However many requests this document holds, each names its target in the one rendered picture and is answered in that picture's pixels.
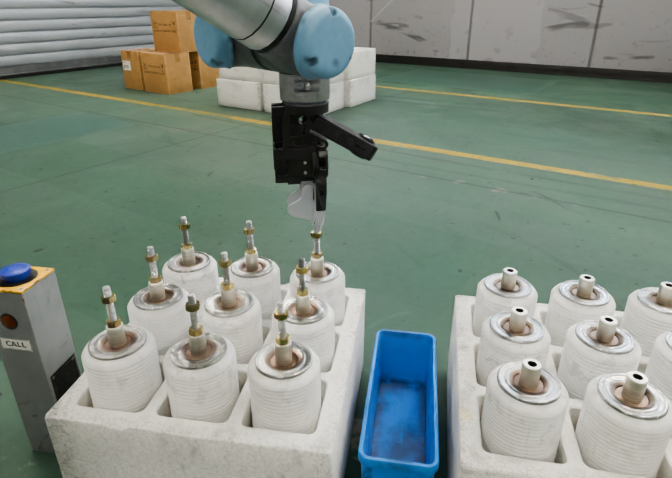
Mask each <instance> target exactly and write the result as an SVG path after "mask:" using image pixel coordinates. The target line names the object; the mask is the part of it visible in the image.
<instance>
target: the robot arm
mask: <svg viewBox="0 0 672 478"><path fill-rule="evenodd" d="M172 1H174V2H175V3H177V4H178V5H180V6H182V7H183V8H185V9H186V10H188V11H190V12H191V13H193V14H195V15H196V17H195V21H194V40H195V45H196V48H197V51H198V54H199V56H200V58H201V59H202V61H203V62H204V63H205V64H206V65H207V66H209V67H211V68H227V69H231V68H232V67H250V68H256V69H262V70H268V71H274V72H279V93H280V99H281V100H282V103H271V116H272V136H273V138H272V140H273V160H274V170H275V183H288V185H290V184H299V189H298V190H297V191H295V192H293V193H291V194H289V195H288V196H287V198H286V203H287V205H288V213H289V215H291V216H293V217H298V218H303V219H308V220H313V225H314V224H315V233H319V231H320V230H321V228H322V226H323V224H324V221H325V212H326V198H327V179H326V177H328V151H327V147H328V145H329V144H328V142H327V140H326V138H327V139H329V140H331V141H333V142H335V143H337V144H338V145H340V146H342V147H344V148H346V149H348V150H349V151H350V152H351V153H352V154H354V155H355V156H357V157H359V158H361V159H363V160H364V159H366V160H368V161H371V160H372V158H373V156H374V155H375V153H376V152H377V150H378V148H377V147H376V145H375V144H374V143H375V142H374V140H373V139H371V138H370V137H369V136H367V135H365V134H363V133H360V134H359V133H357V132H356V131H354V130H352V129H350V128H348V127H347V126H345V125H343V124H341V123H339V122H338V121H336V120H334V119H332V118H331V117H329V116H327V115H325V114H324V113H327V112H328V111H329V102H328V101H327V100H329V99H330V78H333V77H336V76H338V75H339V74H341V73H342V72H343V71H344V70H345V69H346V67H347V66H348V64H349V62H350V60H351V59H352V55H353V52H354V47H355V35H354V29H353V26H352V23H351V21H350V19H349V18H348V16H347V15H346V14H345V13H344V12H343V11H342V10H340V9H339V8H336V7H333V6H329V0H172ZM301 116H303V117H301ZM300 117H301V118H302V120H299V118H300ZM325 137H326V138H325ZM277 148H279V149H277ZM310 181H311V182H310Z"/></svg>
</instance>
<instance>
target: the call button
mask: <svg viewBox="0 0 672 478"><path fill-rule="evenodd" d="M31 271H32V269H31V266H30V265H29V264H27V263H14V264H10V265H8V266H5V267H4V268H2V269H1V270H0V279H2V280H4V281H5V282H7V283H15V282H20V281H23V280H25V279H26V278H28V277H29V275H30V273H31Z"/></svg>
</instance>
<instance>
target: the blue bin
mask: <svg viewBox="0 0 672 478"><path fill-rule="evenodd" d="M358 459H359V461H360V463H361V478H434V474H435V473H436V472H437V470H438V467H439V428H438V391H437V354H436V338H435V337H434V336H433V335H431V334H428V333H419V332H409V331H399V330H388V329H382V330H379V331H378V332H377V333H376V336H375V343H374V350H373V356H372V363H371V369H370V376H369V382H368V389H367V396H366V402H365V409H364V415H363V422H362V428H361V435H360V442H359V448H358Z"/></svg>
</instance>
